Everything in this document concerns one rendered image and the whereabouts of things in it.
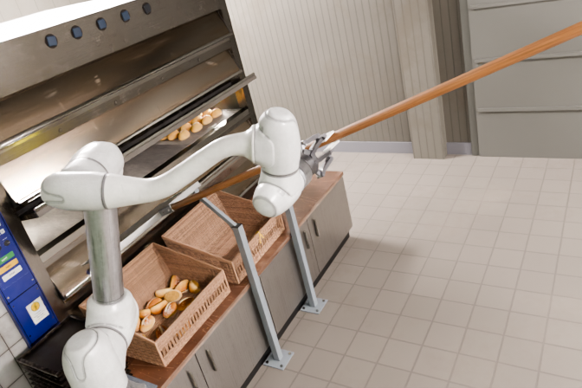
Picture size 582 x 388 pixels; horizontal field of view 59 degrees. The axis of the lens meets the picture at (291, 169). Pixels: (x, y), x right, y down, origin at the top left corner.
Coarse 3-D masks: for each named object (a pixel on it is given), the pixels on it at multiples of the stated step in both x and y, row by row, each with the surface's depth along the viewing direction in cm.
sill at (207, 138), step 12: (228, 120) 356; (216, 132) 342; (192, 144) 328; (204, 144) 332; (180, 156) 314; (156, 168) 304; (168, 168) 305; (72, 228) 256; (84, 228) 257; (60, 240) 247; (72, 240) 251; (48, 252) 241
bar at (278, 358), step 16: (224, 160) 293; (208, 176) 279; (192, 192) 270; (240, 224) 268; (288, 224) 316; (240, 240) 270; (304, 256) 326; (256, 272) 282; (304, 272) 330; (256, 288) 282; (256, 304) 289; (304, 304) 346; (320, 304) 342; (272, 336) 297; (272, 352) 304; (288, 352) 308
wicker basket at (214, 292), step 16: (144, 256) 287; (160, 256) 295; (176, 256) 288; (128, 272) 277; (144, 272) 284; (176, 272) 296; (192, 272) 288; (208, 272) 281; (128, 288) 275; (144, 288) 282; (160, 288) 291; (208, 288) 264; (224, 288) 276; (80, 304) 253; (144, 304) 280; (192, 304) 254; (160, 320) 270; (176, 320) 245; (192, 320) 264; (160, 336) 237; (176, 336) 245; (128, 352) 251; (144, 352) 243; (160, 352) 236; (176, 352) 245
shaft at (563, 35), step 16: (560, 32) 123; (576, 32) 121; (528, 48) 128; (544, 48) 126; (496, 64) 133; (512, 64) 132; (464, 80) 139; (416, 96) 149; (432, 96) 146; (384, 112) 155; (400, 112) 153; (352, 128) 163; (320, 144) 172; (240, 176) 197; (208, 192) 210; (176, 208) 225
